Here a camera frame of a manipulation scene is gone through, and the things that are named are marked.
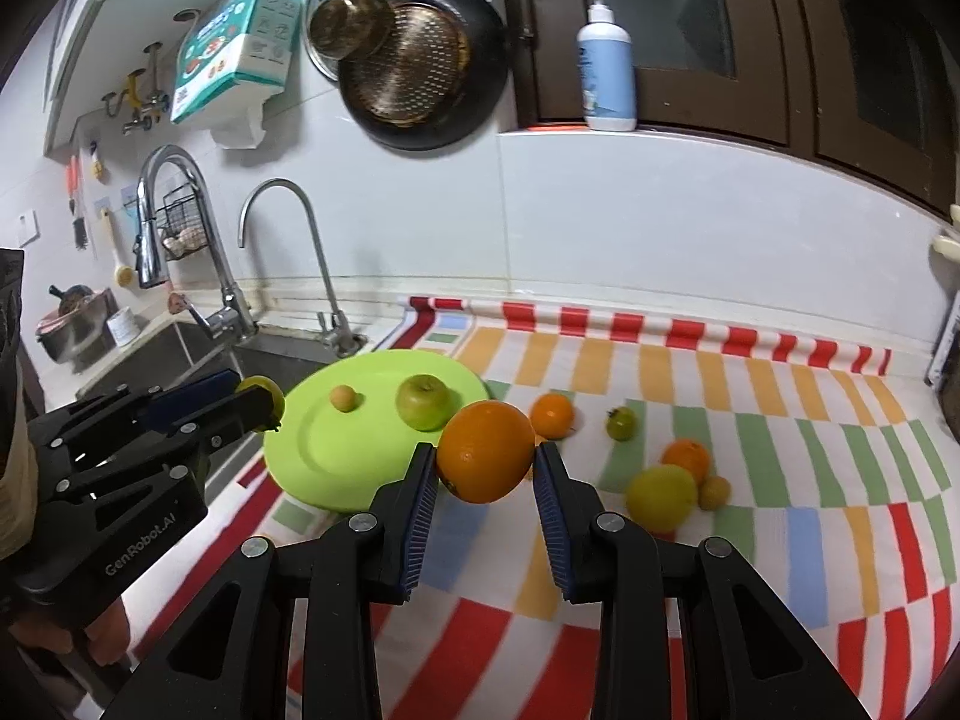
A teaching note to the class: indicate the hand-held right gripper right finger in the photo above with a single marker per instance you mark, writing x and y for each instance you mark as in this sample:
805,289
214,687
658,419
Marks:
551,532

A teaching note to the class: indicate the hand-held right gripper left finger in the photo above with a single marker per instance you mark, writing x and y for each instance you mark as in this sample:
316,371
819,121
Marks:
420,532

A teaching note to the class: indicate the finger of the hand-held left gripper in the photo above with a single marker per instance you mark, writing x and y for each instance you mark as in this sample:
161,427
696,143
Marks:
187,394
232,420

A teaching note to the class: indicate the small yellow-green fruit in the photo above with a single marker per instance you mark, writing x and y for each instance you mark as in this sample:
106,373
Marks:
261,388

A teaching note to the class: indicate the green plate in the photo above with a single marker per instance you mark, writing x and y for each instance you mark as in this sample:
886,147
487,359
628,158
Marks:
330,450

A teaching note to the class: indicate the large orange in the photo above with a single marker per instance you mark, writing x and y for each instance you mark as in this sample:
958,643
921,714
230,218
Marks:
484,452

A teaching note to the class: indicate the yellow pear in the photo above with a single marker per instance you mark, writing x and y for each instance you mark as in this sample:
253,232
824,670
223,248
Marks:
660,499

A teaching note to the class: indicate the small orange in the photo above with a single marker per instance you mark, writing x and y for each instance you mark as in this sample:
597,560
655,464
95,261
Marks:
686,457
553,415

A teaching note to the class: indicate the green tomato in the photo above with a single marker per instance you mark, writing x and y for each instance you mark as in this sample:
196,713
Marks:
620,423

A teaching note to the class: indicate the small tan fruit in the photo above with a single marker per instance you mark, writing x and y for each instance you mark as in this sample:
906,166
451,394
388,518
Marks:
343,398
714,493

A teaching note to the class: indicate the person's left forearm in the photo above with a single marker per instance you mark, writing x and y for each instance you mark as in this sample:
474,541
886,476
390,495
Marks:
15,465

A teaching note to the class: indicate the person's left hand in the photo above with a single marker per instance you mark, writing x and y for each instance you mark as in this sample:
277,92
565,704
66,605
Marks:
105,634

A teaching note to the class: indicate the stainless steel sink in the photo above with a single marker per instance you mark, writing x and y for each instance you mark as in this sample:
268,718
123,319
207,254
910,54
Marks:
165,360

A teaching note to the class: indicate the white cup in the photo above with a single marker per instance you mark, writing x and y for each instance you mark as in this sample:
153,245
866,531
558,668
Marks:
122,326

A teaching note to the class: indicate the green apple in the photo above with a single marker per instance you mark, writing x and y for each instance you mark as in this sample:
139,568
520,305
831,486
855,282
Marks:
425,403

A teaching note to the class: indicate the metal pot with red cloth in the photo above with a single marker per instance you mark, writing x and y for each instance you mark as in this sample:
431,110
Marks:
75,322

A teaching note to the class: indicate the chrome pull-down faucet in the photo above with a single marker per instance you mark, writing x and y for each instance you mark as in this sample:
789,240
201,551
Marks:
217,262

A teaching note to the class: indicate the chrome gooseneck faucet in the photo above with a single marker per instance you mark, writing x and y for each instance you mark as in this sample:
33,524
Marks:
322,262

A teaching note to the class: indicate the black hanging brush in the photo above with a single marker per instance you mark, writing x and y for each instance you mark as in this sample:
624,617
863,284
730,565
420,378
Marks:
79,229

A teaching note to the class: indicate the striped colourful cloth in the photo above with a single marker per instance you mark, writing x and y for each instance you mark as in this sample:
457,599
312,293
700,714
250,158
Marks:
750,405

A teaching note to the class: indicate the red hanging brush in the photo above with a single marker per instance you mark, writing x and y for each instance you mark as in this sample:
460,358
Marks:
73,184

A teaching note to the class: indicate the green white tissue pack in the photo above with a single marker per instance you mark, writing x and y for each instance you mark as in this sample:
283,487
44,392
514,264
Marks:
225,45

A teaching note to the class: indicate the gold perforated strainer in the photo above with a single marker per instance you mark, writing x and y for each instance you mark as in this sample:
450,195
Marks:
409,60

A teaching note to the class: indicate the small brass pot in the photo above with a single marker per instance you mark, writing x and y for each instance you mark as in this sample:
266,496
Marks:
349,22

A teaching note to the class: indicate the black frying pan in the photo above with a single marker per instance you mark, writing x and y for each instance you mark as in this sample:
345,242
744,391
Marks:
487,67

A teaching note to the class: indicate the white pump bottle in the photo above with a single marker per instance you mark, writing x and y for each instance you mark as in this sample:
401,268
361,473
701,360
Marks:
607,67

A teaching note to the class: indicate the white light switch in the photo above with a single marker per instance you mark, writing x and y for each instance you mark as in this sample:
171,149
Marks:
26,229

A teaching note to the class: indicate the metal wall tap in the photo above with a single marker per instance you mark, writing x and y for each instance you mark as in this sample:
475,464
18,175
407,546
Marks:
156,90

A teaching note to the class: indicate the dark brown window frame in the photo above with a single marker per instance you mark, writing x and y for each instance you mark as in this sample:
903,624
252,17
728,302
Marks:
795,52

